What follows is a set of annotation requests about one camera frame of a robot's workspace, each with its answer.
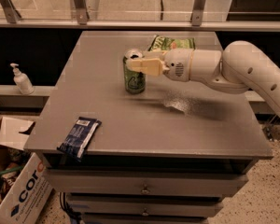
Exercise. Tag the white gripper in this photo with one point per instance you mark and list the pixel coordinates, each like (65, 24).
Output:
(177, 64)

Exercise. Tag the green soda can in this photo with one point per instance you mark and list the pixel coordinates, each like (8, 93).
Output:
(135, 82)

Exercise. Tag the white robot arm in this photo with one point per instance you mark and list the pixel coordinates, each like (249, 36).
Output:
(239, 67)

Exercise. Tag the green chip bag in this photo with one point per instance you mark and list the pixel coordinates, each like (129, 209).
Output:
(167, 43)

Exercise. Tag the grey drawer cabinet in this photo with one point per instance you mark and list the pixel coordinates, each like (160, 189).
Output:
(191, 146)

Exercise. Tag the blue snack packet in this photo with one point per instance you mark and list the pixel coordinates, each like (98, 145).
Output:
(79, 137)

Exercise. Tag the white pump bottle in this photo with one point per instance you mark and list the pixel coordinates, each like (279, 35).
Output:
(22, 81)

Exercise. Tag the lower drawer knob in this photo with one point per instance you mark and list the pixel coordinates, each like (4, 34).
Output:
(145, 213)

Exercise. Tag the white cardboard box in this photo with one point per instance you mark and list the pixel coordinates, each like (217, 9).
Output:
(23, 188)

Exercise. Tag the metal railing post right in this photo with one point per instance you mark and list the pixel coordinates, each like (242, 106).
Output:
(197, 12)

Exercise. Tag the metal railing post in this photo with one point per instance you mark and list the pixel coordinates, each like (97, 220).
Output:
(197, 12)
(81, 11)
(11, 13)

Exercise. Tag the metal railing post middle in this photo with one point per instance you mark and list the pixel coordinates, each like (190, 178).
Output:
(81, 11)

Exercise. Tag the metal railing post left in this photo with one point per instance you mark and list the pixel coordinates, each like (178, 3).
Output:
(11, 13)

